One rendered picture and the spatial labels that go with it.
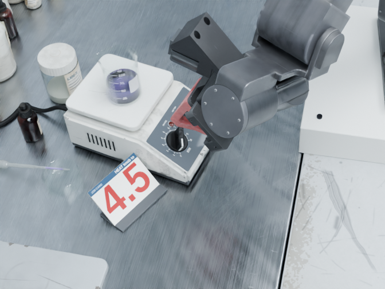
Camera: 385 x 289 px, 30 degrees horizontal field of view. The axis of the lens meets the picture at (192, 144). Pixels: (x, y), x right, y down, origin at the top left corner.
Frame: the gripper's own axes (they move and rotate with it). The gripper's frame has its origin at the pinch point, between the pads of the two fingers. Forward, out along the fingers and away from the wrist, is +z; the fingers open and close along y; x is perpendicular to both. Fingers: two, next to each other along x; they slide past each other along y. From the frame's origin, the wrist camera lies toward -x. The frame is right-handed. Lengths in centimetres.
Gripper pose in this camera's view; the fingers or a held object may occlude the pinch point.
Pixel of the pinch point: (178, 119)
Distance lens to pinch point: 92.3
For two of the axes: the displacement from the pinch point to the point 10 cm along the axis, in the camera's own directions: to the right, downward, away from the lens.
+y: -4.3, 7.0, -5.6
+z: -6.4, 2.0, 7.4
